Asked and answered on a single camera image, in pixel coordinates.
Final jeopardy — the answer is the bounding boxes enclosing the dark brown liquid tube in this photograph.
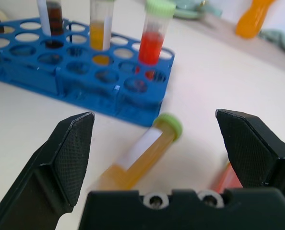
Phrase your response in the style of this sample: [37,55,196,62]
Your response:
[36,0,63,36]

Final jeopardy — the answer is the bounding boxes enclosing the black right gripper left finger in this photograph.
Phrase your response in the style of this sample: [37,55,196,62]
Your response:
[0,111,96,230]

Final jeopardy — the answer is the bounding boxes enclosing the pale green cloth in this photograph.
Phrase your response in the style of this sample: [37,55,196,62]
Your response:
[259,28,285,57]

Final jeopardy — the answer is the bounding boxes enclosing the pale green plate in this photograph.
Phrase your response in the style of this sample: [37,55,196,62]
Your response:
[173,0,207,20]

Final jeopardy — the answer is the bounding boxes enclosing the orange drink bottle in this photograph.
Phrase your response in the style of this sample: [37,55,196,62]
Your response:
[235,0,276,39]

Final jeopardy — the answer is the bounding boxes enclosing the yellow liquid tube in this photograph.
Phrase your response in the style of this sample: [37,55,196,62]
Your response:
[89,0,116,51]
[91,113,183,192]

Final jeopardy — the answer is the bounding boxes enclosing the blue test tube rack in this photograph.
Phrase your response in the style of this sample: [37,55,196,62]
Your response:
[0,17,176,127]

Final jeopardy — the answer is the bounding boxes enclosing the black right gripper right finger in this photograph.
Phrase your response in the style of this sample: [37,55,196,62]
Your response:
[215,109,285,211]

